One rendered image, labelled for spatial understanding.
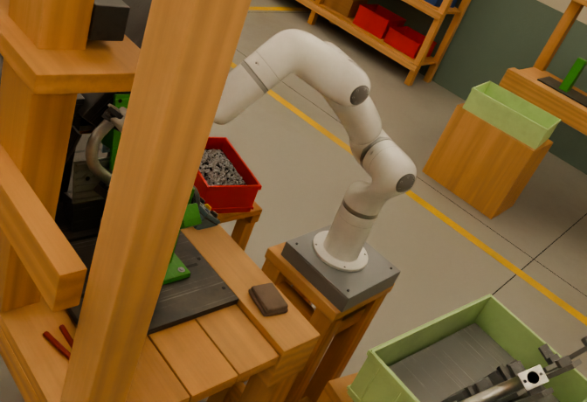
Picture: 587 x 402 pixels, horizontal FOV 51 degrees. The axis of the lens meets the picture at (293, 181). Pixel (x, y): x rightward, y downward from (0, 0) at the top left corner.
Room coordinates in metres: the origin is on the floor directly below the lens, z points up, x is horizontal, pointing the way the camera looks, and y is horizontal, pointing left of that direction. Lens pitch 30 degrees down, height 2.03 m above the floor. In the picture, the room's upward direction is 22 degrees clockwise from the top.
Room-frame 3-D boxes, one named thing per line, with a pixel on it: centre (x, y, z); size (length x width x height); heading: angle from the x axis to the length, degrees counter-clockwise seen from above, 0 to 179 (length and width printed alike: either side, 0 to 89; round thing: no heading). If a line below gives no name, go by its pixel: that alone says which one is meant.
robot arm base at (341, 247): (1.67, -0.22, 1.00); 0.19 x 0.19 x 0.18
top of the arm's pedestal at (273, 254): (1.67, -0.23, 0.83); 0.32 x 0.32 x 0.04; 56
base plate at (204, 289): (1.45, 0.58, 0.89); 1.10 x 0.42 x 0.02; 53
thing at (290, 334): (1.68, 0.41, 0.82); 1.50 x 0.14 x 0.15; 53
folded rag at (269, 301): (1.32, -0.06, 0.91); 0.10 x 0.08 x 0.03; 43
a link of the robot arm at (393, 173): (1.64, -0.24, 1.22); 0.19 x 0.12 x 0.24; 40
